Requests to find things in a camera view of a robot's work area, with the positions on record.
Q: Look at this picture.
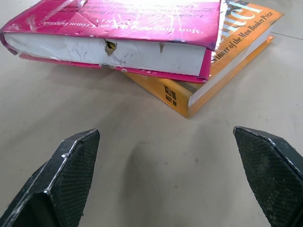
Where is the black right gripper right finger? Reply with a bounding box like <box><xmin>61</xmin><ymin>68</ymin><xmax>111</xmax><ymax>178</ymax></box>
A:
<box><xmin>232</xmin><ymin>126</ymin><xmax>303</xmax><ymax>227</ymax></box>

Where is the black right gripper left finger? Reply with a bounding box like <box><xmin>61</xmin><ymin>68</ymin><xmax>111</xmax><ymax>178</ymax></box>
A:
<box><xmin>0</xmin><ymin>128</ymin><xmax>101</xmax><ymax>227</ymax></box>

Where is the orange hardcover book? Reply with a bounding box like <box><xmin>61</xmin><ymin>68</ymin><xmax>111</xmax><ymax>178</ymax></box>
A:
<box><xmin>122</xmin><ymin>0</ymin><xmax>285</xmax><ymax>120</ymax></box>

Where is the pink hardcover book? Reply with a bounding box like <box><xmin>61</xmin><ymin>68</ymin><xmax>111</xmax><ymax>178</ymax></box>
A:
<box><xmin>0</xmin><ymin>0</ymin><xmax>223</xmax><ymax>84</ymax></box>

